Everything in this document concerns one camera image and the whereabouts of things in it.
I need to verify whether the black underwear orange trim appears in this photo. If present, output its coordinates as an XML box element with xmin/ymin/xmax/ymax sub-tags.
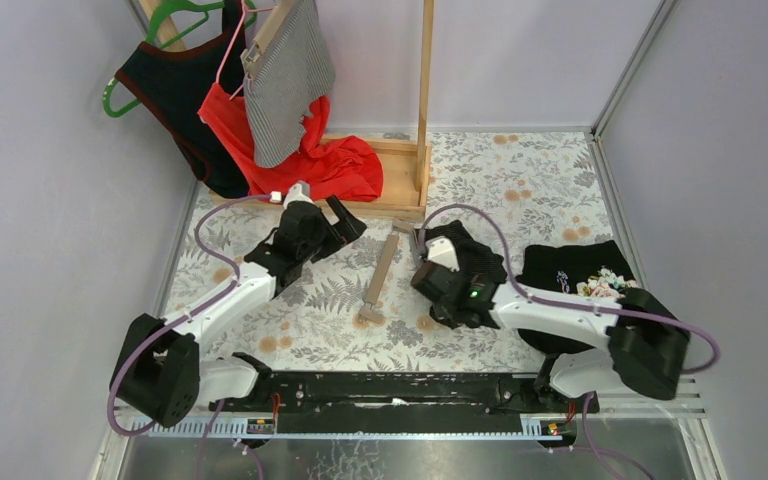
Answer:
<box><xmin>417</xmin><ymin>219</ymin><xmax>510</xmax><ymax>331</ymax></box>

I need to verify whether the grey striped underwear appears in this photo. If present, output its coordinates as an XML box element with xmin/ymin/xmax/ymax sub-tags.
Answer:
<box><xmin>244</xmin><ymin>0</ymin><xmax>335</xmax><ymax>168</ymax></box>

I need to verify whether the wooden clip hanger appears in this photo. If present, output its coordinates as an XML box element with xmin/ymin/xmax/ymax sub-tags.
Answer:
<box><xmin>241</xmin><ymin>0</ymin><xmax>298</xmax><ymax>78</ymax></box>

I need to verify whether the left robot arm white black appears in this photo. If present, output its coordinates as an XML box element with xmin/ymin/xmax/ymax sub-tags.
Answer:
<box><xmin>107</xmin><ymin>196</ymin><xmax>367</xmax><ymax>436</ymax></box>

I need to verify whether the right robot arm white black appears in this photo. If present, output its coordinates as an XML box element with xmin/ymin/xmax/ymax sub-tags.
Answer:
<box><xmin>411</xmin><ymin>261</ymin><xmax>690</xmax><ymax>401</ymax></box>

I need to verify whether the green plastic hanger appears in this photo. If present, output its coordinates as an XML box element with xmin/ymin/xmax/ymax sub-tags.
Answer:
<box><xmin>102</xmin><ymin>0</ymin><xmax>258</xmax><ymax>118</ymax></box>

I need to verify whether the floral patterned table mat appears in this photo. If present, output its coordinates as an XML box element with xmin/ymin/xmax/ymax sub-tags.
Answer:
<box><xmin>166</xmin><ymin>132</ymin><xmax>614</xmax><ymax>372</ymax></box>

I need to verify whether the wooden clothes rack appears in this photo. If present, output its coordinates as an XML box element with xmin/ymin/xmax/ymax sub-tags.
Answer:
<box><xmin>130</xmin><ymin>0</ymin><xmax>435</xmax><ymax>222</ymax></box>

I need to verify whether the black floral garment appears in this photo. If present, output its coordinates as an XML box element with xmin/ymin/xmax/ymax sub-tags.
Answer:
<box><xmin>515</xmin><ymin>239</ymin><xmax>644</xmax><ymax>356</ymax></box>

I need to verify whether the dark tank top red trim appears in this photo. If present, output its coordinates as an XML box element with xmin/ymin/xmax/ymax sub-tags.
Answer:
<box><xmin>110</xmin><ymin>1</ymin><xmax>249</xmax><ymax>199</ymax></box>

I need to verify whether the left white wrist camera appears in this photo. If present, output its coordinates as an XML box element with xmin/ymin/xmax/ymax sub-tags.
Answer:
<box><xmin>269</xmin><ymin>181</ymin><xmax>313</xmax><ymax>208</ymax></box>

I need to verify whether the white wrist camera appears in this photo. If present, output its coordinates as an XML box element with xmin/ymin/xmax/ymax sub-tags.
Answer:
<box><xmin>425</xmin><ymin>236</ymin><xmax>460</xmax><ymax>272</ymax></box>
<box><xmin>269</xmin><ymin>181</ymin><xmax>313</xmax><ymax>208</ymax></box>

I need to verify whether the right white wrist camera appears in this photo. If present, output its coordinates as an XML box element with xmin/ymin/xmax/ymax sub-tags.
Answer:
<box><xmin>425</xmin><ymin>236</ymin><xmax>460</xmax><ymax>272</ymax></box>

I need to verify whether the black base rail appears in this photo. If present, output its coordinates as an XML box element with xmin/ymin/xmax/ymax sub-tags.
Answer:
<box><xmin>222</xmin><ymin>371</ymin><xmax>600</xmax><ymax>436</ymax></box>

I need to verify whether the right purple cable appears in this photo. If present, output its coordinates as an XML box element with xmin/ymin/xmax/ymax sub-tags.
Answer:
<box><xmin>410</xmin><ymin>202</ymin><xmax>723</xmax><ymax>480</ymax></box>

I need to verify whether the purple cable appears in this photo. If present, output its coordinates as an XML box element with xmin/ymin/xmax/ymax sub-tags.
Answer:
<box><xmin>105</xmin><ymin>192</ymin><xmax>285</xmax><ymax>480</ymax></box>
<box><xmin>410</xmin><ymin>202</ymin><xmax>723</xmax><ymax>480</ymax></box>

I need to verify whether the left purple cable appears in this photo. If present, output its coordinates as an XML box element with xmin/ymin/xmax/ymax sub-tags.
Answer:
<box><xmin>105</xmin><ymin>192</ymin><xmax>285</xmax><ymax>480</ymax></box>

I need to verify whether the pink wire hanger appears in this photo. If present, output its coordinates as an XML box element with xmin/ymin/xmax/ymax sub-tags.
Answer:
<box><xmin>215</xmin><ymin>1</ymin><xmax>277</xmax><ymax>85</ymax></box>

